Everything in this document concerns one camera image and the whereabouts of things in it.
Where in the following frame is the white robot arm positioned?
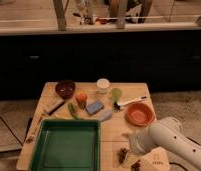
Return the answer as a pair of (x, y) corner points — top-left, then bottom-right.
(125, 117), (201, 171)

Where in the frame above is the green cucumber toy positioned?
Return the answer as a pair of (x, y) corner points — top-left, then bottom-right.
(68, 103), (79, 120)

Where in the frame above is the orange carrot toy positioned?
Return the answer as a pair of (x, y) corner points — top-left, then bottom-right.
(75, 92), (87, 109)

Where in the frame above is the green plastic tray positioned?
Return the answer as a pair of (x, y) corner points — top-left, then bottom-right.
(28, 120), (100, 171)

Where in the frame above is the white cup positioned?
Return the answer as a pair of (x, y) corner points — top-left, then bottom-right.
(96, 78), (110, 94)

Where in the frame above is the dark grape bunch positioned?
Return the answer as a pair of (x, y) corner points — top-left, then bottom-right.
(118, 148), (128, 164)

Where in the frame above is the black and white brush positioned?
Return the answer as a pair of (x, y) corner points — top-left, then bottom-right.
(113, 96), (147, 110)

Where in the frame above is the dark brown bowl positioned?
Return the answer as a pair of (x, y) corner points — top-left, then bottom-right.
(55, 80), (76, 99)

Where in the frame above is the orange bowl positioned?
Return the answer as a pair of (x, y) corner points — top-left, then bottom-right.
(125, 102), (155, 126)

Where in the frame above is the blue sponge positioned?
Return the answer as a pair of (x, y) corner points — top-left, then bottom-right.
(86, 101), (104, 115)

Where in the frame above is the light wooden cutting board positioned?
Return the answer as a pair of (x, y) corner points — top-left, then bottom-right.
(99, 135), (171, 171)

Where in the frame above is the black handled knife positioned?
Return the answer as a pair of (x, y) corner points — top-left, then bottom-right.
(44, 100), (65, 116)

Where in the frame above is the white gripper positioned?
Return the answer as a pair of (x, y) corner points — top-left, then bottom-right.
(122, 132), (140, 155)

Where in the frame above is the green cup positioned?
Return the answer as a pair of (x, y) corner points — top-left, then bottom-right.
(110, 88), (122, 102)

